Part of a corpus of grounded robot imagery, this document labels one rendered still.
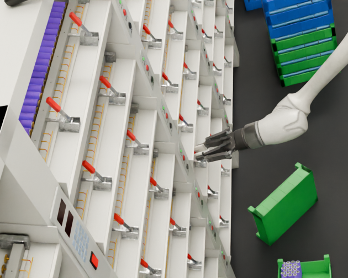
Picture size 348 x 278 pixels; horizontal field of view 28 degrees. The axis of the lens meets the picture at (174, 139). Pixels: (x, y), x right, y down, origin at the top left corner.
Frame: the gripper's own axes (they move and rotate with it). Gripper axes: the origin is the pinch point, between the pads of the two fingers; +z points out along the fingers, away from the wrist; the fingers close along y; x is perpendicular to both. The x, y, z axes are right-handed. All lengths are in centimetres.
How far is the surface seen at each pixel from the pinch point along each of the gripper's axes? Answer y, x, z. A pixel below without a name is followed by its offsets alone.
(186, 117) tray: 5.9, 12.7, -2.7
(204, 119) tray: 23.1, -6.5, 1.1
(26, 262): -102, 89, -19
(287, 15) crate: 93, -26, -29
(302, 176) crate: 17, -48, -23
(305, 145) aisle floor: 51, -67, -19
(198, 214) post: -27.4, -0.6, -1.8
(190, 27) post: 42.6, 22.5, -7.3
